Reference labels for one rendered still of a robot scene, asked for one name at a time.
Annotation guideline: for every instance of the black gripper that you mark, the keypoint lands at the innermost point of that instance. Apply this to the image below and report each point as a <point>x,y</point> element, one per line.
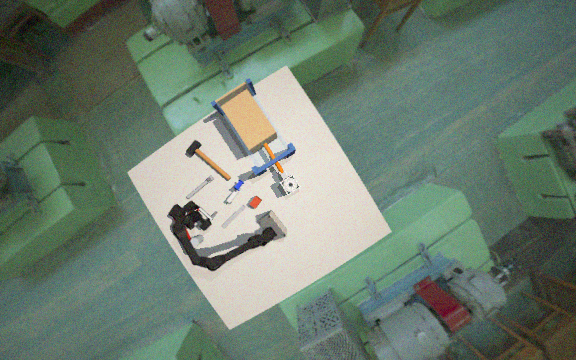
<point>190,207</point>

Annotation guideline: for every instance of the mallet with black head and wooden handle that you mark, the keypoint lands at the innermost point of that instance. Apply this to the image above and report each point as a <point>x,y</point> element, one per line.
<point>194,147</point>

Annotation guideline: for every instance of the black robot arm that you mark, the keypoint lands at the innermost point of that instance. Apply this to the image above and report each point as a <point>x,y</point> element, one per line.
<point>213,263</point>

